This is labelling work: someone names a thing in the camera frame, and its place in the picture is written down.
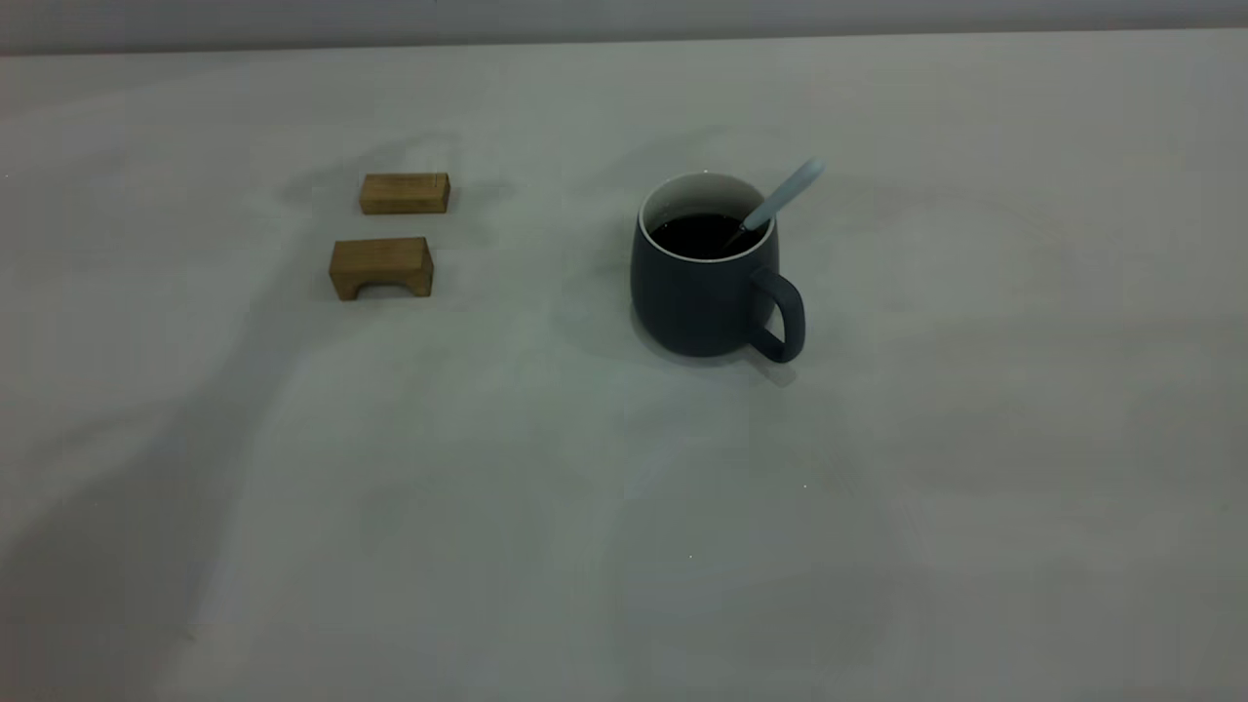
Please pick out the dark grey ceramic cup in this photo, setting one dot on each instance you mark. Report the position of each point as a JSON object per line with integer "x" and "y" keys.
{"x": 697, "y": 302}

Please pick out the arched wooden block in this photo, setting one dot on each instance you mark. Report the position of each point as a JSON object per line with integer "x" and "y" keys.
{"x": 380, "y": 258}

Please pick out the rectangular wooden block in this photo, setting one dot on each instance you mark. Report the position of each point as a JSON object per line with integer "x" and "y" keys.
{"x": 405, "y": 193}

